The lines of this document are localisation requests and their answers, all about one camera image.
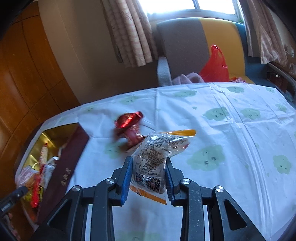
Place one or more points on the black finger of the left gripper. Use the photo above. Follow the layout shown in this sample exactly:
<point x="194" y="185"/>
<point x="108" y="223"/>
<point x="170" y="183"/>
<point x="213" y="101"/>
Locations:
<point x="8" y="202"/>

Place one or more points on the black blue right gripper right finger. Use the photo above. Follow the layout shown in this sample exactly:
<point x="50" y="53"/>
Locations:
<point x="227" y="220"/>

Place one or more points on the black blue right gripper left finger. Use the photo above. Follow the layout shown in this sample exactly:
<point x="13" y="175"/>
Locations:
<point x="68" y="219"/>

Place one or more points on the clear orange-edged snack bag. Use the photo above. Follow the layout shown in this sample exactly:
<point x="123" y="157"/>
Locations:
<point x="149" y="162"/>

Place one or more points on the long red foil snack packet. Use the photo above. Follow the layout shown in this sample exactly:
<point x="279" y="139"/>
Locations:
<point x="36" y="191"/>

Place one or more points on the yellow-white snack bag in box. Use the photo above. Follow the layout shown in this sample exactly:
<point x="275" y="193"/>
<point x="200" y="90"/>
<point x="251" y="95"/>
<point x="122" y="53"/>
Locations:
<point x="26" y="177"/>

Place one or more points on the small red white snack packet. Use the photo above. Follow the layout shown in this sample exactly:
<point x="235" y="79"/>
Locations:
<point x="43" y="156"/>

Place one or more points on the dark red gold box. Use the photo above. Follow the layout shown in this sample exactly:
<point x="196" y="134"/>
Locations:
<point x="68" y="143"/>

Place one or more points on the white cloud-print tablecloth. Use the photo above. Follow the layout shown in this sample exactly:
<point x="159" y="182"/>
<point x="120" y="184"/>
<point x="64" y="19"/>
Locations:
<point x="245" y="142"/>

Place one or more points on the dark red foil snack packet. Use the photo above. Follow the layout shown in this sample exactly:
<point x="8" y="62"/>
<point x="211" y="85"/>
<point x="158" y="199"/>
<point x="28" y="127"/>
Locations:
<point x="127" y="126"/>

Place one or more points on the brown wooden wardrobe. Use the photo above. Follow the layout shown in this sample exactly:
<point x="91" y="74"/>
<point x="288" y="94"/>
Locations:
<point x="33" y="87"/>

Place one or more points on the pink cloth on sofa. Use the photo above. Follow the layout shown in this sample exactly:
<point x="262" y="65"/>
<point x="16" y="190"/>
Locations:
<point x="188" y="79"/>

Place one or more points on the red plastic bag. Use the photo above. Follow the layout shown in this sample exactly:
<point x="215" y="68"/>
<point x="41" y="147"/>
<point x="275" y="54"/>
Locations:
<point x="216" y="69"/>

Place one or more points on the grey yellow blue sofa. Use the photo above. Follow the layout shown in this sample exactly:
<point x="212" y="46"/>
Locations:
<point x="186" y="45"/>

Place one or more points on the beige patterned right curtain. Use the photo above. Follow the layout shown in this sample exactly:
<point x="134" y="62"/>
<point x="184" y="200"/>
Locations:
<point x="263" y="38"/>

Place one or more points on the beige patterned curtain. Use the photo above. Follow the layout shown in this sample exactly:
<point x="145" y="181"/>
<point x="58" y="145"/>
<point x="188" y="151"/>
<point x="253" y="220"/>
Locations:
<point x="131" y="32"/>
<point x="263" y="38"/>

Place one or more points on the beige patterned left curtain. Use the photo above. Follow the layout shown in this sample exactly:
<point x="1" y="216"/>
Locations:
<point x="131" y="32"/>

